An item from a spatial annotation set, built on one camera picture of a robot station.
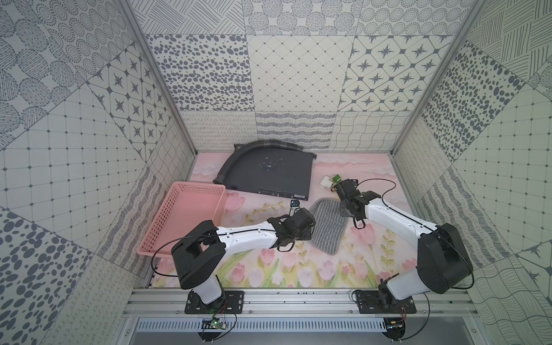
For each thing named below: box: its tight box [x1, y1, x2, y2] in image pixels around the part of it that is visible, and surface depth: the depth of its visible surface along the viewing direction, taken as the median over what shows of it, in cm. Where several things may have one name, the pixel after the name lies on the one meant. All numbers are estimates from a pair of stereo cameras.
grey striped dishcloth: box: [310, 197, 349, 256], surface depth 92 cm
